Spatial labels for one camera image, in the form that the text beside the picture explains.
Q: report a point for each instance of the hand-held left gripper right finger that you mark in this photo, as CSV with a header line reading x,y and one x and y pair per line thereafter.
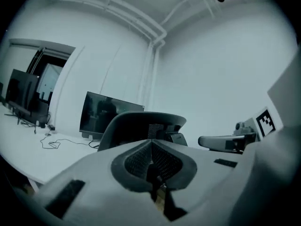
x,y
207,185

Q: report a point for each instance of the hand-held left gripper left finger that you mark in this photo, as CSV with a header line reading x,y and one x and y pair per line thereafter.
x,y
101,185

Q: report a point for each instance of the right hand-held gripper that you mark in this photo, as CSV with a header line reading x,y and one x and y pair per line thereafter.
x,y
278,126

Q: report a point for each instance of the black office chair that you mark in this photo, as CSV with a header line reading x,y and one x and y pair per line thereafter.
x,y
131,126

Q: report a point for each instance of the black computer monitor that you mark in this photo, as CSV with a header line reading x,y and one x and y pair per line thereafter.
x,y
21,91
98,116

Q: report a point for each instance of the small black power adapter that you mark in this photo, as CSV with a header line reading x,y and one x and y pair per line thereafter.
x,y
51,127

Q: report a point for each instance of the white curved desk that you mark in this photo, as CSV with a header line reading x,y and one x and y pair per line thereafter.
x,y
23,149

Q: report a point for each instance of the white wall pipes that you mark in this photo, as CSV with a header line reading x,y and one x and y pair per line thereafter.
x,y
152,55

